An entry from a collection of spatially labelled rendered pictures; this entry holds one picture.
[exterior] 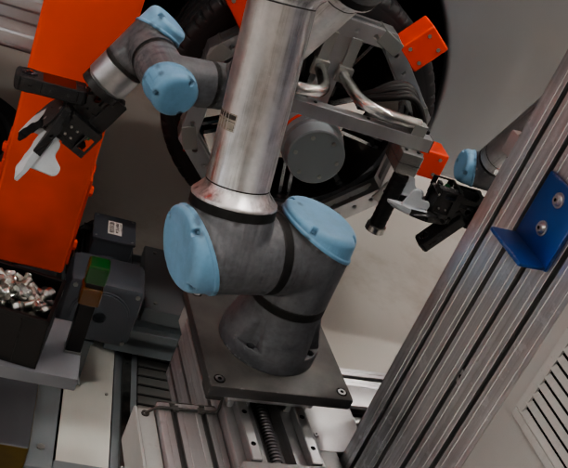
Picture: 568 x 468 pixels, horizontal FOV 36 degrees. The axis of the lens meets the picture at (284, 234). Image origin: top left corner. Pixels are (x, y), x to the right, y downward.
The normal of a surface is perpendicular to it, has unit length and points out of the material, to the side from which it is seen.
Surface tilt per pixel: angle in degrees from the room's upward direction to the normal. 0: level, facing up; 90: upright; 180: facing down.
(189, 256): 97
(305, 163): 90
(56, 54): 90
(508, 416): 90
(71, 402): 0
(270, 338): 72
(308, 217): 8
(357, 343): 0
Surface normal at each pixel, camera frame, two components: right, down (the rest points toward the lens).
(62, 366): 0.36, -0.81
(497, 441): -0.90, -0.17
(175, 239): -0.86, 0.07
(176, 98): 0.39, 0.66
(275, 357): 0.11, 0.23
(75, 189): 0.13, 0.54
